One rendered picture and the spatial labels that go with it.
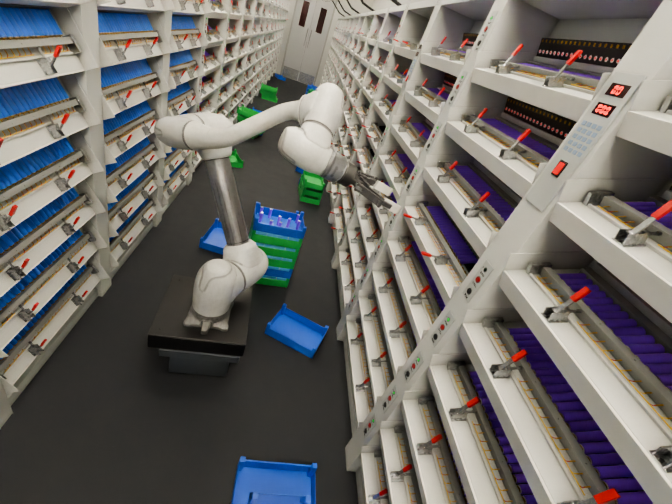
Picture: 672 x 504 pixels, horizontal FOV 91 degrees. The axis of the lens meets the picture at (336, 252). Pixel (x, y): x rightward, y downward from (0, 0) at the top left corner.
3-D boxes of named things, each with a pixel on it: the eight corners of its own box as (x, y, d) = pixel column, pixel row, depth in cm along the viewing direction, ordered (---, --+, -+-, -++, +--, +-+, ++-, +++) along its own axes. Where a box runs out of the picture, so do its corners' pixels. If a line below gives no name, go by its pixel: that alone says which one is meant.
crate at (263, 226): (252, 230, 188) (255, 218, 184) (253, 212, 204) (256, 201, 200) (303, 239, 198) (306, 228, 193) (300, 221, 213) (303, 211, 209)
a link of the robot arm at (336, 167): (318, 180, 101) (335, 189, 103) (333, 155, 97) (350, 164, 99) (318, 169, 109) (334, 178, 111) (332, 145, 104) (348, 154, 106)
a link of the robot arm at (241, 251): (222, 292, 153) (252, 273, 172) (249, 295, 146) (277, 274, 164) (172, 116, 128) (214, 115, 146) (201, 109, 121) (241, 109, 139)
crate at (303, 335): (264, 333, 182) (267, 323, 178) (281, 312, 199) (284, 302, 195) (311, 359, 179) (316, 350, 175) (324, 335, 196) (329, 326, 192)
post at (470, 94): (337, 340, 196) (516, -19, 104) (336, 328, 204) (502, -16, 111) (367, 345, 201) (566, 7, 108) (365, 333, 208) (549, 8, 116)
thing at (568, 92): (582, 123, 70) (614, 47, 62) (470, 81, 119) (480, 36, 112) (671, 123, 71) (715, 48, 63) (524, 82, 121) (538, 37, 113)
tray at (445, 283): (447, 310, 100) (454, 286, 95) (403, 214, 150) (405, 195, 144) (511, 308, 101) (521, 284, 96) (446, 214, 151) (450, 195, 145)
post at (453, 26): (331, 268, 253) (444, -4, 161) (331, 261, 261) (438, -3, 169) (355, 274, 258) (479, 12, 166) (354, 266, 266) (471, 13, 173)
